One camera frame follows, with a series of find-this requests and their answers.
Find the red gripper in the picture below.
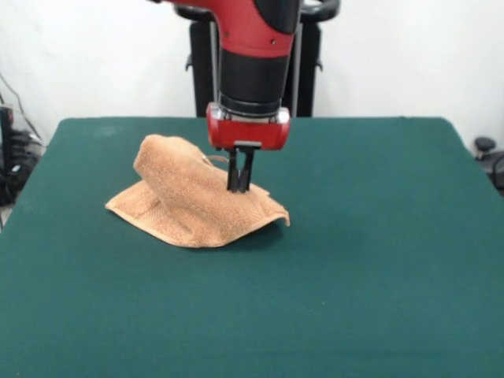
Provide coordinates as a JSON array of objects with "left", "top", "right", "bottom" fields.
[{"left": 206, "top": 102, "right": 291, "bottom": 195}]

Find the tan terry towel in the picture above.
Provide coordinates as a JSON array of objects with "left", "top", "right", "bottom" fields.
[{"left": 104, "top": 134, "right": 291, "bottom": 250}]

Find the dark green table cloth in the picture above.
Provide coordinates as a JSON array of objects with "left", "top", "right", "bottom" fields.
[{"left": 0, "top": 116, "right": 504, "bottom": 378}]

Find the black box with red light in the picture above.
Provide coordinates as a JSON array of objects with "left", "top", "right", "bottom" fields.
[{"left": 0, "top": 105, "right": 16, "bottom": 176}]

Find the black chair base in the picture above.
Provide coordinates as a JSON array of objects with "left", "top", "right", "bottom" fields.
[{"left": 473, "top": 136, "right": 504, "bottom": 198}]

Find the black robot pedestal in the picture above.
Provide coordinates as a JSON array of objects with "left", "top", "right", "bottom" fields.
[{"left": 172, "top": 0, "right": 340, "bottom": 118}]

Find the black cable bundle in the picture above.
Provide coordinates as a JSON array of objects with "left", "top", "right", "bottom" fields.
[{"left": 0, "top": 129, "right": 46, "bottom": 208}]

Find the grey wall cable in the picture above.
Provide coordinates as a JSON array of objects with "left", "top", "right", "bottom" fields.
[{"left": 0, "top": 70, "right": 43, "bottom": 143}]

